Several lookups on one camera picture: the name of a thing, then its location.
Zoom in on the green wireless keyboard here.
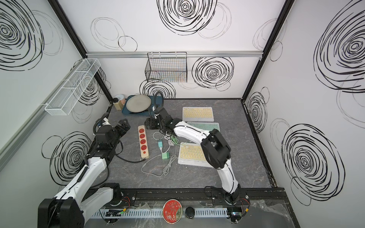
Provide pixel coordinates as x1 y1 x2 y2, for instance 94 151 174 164
187 122 221 131

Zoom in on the green usb charger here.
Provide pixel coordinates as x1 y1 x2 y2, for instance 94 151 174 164
161 152 170 161

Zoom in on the white slotted cable duct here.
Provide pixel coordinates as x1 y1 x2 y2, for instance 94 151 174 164
91 208 228 219

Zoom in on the yellow wireless keyboard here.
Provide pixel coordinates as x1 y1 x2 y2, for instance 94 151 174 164
182 107 214 122
178 143 212 168

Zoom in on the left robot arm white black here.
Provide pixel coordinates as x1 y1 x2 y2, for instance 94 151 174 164
37 113 131 228

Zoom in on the red round emergency button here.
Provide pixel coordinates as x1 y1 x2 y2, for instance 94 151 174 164
163 199 183 224

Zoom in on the beige power strip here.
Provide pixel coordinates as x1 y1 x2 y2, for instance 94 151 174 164
138 125 149 159

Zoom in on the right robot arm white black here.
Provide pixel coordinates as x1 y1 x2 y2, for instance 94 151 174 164
149 102 241 205

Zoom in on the white wire wall shelf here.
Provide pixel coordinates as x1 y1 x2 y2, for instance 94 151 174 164
45 59 100 116

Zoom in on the teal tray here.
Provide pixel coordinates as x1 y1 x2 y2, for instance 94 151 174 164
122 95 163 116

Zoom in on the black wire wall basket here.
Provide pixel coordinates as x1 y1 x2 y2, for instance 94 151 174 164
144 52 188 83

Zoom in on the grey round plate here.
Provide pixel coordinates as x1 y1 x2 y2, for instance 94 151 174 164
126 95 151 113

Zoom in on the black power strip cord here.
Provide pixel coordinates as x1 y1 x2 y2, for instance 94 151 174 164
115 141 147 164

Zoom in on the black round knob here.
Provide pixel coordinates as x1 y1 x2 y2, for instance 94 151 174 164
184 207 195 219

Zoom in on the white charging cable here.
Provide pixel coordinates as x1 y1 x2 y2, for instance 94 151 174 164
141 131 179 178

